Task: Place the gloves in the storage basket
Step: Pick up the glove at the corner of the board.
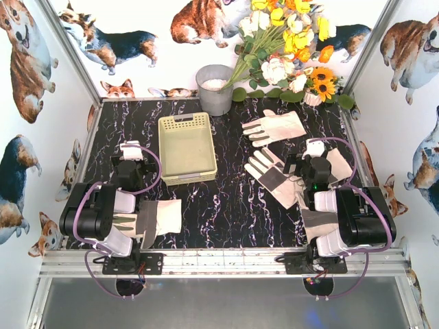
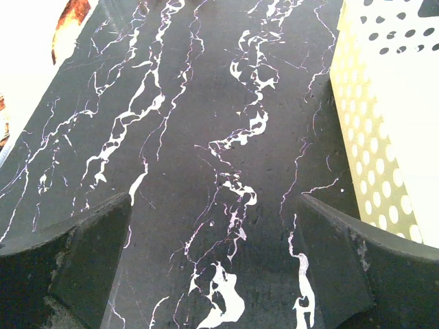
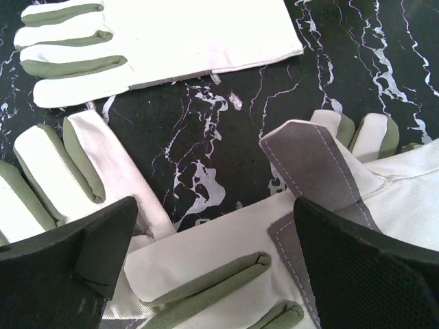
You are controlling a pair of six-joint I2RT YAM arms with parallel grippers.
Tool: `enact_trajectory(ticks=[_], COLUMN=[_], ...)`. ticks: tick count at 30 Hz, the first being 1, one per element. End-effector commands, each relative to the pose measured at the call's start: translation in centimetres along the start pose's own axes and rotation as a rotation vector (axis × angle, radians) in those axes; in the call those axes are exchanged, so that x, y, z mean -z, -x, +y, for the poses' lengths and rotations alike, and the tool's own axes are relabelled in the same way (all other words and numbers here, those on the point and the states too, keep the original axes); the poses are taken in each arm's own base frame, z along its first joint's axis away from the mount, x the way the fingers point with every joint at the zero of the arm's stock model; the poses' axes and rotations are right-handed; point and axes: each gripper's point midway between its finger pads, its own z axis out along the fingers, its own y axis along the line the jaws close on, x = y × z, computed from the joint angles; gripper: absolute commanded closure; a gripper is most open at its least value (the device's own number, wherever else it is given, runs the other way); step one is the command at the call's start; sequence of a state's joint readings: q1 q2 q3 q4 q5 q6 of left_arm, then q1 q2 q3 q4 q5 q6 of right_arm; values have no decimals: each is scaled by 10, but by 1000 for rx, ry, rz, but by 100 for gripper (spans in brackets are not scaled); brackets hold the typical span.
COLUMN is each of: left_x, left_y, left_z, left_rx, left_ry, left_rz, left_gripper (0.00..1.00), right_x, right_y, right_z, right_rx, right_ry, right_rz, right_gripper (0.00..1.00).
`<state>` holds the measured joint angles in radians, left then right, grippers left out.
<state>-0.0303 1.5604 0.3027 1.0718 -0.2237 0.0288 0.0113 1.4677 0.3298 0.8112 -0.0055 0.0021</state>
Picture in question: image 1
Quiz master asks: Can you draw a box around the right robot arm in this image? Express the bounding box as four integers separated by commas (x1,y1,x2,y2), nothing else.
283,149,396,260

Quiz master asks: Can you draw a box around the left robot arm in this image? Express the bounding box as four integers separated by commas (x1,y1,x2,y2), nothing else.
59,156,161,258

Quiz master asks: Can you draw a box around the aluminium front rail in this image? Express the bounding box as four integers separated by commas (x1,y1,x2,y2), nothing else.
39,248,410,278

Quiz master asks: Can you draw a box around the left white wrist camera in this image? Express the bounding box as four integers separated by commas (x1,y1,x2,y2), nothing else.
119,141,143,160

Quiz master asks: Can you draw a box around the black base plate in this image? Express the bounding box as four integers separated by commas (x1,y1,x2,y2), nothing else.
274,252,348,275
102,253,163,276

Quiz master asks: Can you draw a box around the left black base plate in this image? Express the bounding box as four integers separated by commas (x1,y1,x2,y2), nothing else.
102,253,163,276

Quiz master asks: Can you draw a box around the white grey glove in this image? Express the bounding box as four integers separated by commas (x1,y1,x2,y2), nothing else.
112,199,182,249
244,147,308,210
301,148,353,244

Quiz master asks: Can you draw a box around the yellow-green storage basket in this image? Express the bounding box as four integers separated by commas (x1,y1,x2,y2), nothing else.
158,112,217,186

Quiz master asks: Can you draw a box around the artificial flower bouquet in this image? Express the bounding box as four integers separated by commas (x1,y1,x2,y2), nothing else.
219,0,356,110

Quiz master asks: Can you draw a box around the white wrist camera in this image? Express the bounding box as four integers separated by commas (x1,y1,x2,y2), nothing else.
304,139,325,158
119,141,143,160

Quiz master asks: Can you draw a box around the white work glove far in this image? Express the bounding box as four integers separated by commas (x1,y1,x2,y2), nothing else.
241,109,306,147

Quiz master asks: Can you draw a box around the grey metal bucket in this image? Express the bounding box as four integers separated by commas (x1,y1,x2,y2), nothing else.
195,64,233,117

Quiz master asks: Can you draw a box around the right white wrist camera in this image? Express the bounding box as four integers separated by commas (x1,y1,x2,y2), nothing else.
304,139,325,158

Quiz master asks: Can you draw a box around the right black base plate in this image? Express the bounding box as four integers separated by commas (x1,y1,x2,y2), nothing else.
274,252,348,275

